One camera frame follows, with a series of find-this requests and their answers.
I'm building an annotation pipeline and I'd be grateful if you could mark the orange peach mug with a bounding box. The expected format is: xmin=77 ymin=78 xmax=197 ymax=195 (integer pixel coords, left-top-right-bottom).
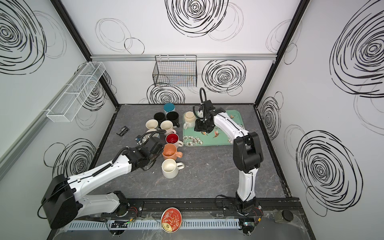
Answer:
xmin=162 ymin=144 xmax=183 ymax=160

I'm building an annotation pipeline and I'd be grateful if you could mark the white speckled mug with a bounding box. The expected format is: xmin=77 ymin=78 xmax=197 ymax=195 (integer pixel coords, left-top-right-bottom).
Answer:
xmin=161 ymin=159 xmax=185 ymax=179

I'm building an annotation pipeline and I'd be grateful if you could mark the silver grey mug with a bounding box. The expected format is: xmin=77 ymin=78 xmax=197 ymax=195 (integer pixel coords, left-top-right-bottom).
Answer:
xmin=145 ymin=119 xmax=159 ymax=130

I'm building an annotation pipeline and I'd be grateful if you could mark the cream white mug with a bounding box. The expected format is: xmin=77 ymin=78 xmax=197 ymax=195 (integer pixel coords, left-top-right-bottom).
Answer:
xmin=166 ymin=133 xmax=184 ymax=148

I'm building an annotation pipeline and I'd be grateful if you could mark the black and white mug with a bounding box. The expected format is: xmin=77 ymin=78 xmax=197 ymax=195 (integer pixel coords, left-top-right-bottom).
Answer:
xmin=166 ymin=111 xmax=180 ymax=128

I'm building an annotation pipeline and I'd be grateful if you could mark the pink mug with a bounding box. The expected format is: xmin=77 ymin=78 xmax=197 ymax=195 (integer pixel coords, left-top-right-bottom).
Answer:
xmin=160 ymin=120 xmax=176 ymax=135

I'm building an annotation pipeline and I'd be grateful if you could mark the black mug white interior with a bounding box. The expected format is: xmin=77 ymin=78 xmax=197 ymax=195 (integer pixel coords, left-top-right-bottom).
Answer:
xmin=154 ymin=112 xmax=167 ymax=125

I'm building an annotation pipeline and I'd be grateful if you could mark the light blue mug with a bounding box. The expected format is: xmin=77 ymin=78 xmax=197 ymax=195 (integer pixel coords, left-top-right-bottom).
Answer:
xmin=145 ymin=129 xmax=160 ymax=138

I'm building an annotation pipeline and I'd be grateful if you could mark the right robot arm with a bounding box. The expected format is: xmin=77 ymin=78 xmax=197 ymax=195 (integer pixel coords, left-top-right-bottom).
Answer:
xmin=193 ymin=100 xmax=264 ymax=214

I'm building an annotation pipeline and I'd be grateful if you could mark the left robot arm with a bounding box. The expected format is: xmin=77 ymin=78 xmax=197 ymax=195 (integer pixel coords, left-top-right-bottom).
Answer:
xmin=41 ymin=137 xmax=166 ymax=230

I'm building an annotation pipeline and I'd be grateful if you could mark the beige mug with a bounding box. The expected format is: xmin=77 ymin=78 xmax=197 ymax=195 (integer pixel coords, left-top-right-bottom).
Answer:
xmin=183 ymin=111 xmax=197 ymax=130

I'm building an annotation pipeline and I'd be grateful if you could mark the teal and white mug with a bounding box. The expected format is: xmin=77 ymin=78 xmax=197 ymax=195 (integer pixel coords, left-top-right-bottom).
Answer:
xmin=164 ymin=103 xmax=176 ymax=114

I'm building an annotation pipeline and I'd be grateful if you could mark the small black device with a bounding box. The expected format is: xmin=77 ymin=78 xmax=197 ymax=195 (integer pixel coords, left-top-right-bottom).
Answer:
xmin=117 ymin=126 xmax=130 ymax=137

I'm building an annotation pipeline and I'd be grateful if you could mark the black lid jar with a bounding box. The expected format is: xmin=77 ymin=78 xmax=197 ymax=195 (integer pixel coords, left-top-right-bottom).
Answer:
xmin=274 ymin=210 xmax=294 ymax=224

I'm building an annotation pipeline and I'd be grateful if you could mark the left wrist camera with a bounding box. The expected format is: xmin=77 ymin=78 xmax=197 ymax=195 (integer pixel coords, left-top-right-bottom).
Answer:
xmin=135 ymin=135 xmax=145 ymax=145

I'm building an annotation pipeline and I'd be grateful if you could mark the black wire basket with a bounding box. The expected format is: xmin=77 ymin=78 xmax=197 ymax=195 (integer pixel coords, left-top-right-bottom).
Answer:
xmin=152 ymin=55 xmax=198 ymax=87

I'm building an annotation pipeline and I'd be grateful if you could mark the white slotted cable duct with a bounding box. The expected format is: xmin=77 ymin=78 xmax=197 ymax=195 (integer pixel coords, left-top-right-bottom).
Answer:
xmin=63 ymin=219 xmax=240 ymax=231

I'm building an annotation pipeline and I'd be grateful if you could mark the white wire shelf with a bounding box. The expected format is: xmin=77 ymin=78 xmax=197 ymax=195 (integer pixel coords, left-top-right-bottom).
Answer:
xmin=46 ymin=62 xmax=106 ymax=123

